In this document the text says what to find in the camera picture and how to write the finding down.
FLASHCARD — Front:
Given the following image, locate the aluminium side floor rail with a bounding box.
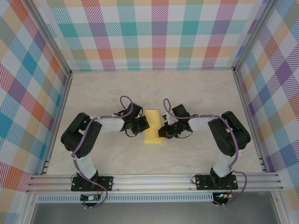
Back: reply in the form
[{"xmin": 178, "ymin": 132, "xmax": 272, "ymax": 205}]
[
  {"xmin": 41, "ymin": 74, "xmax": 73, "ymax": 175},
  {"xmin": 233, "ymin": 70, "xmax": 267, "ymax": 173}
]

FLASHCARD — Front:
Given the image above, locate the slotted white cable duct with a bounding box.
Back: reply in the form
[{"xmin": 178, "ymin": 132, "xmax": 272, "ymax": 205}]
[{"xmin": 37, "ymin": 192, "xmax": 214, "ymax": 203}]

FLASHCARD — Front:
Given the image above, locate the aluminium frame post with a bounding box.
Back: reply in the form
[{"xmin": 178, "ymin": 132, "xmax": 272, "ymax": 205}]
[
  {"xmin": 233, "ymin": 0, "xmax": 278, "ymax": 74},
  {"xmin": 25, "ymin": 0, "xmax": 72, "ymax": 77}
]

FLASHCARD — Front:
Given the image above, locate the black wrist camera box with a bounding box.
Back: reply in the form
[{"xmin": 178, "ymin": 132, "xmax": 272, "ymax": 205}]
[
  {"xmin": 126, "ymin": 102, "xmax": 143, "ymax": 119},
  {"xmin": 171, "ymin": 104, "xmax": 190, "ymax": 117}
]

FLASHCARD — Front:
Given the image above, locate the aluminium mounting rail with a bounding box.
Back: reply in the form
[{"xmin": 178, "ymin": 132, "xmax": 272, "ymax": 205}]
[{"xmin": 25, "ymin": 172, "xmax": 285, "ymax": 193}]

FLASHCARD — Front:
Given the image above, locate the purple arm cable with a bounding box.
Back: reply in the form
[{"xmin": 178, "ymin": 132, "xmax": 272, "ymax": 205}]
[
  {"xmin": 71, "ymin": 95, "xmax": 141, "ymax": 210},
  {"xmin": 163, "ymin": 98, "xmax": 248, "ymax": 207}
]

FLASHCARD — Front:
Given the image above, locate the grey metal panel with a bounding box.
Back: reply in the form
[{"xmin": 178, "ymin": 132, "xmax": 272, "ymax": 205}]
[{"xmin": 30, "ymin": 202, "xmax": 281, "ymax": 224}]

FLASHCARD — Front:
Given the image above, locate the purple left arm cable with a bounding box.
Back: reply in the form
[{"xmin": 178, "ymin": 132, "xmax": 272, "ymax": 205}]
[{"xmin": 71, "ymin": 95, "xmax": 141, "ymax": 210}]

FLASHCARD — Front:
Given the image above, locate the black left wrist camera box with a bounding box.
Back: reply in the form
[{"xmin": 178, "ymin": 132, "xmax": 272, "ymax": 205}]
[{"xmin": 126, "ymin": 102, "xmax": 143, "ymax": 119}]

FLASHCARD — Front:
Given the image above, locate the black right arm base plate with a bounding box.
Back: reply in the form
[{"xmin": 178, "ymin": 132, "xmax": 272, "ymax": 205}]
[{"xmin": 195, "ymin": 175, "xmax": 239, "ymax": 191}]

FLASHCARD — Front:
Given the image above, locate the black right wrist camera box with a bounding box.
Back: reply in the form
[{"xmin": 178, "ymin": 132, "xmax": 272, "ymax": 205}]
[{"xmin": 171, "ymin": 104, "xmax": 190, "ymax": 117}]

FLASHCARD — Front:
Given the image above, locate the aluminium rear floor rail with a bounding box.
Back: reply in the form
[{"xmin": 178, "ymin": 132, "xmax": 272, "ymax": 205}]
[{"xmin": 70, "ymin": 67, "xmax": 235, "ymax": 72}]

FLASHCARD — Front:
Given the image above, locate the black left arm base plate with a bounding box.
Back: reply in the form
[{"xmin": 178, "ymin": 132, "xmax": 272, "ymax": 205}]
[{"xmin": 71, "ymin": 176, "xmax": 114, "ymax": 192}]

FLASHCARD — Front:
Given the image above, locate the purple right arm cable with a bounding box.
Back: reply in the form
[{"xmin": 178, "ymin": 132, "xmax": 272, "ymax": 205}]
[{"xmin": 163, "ymin": 98, "xmax": 248, "ymax": 207}]

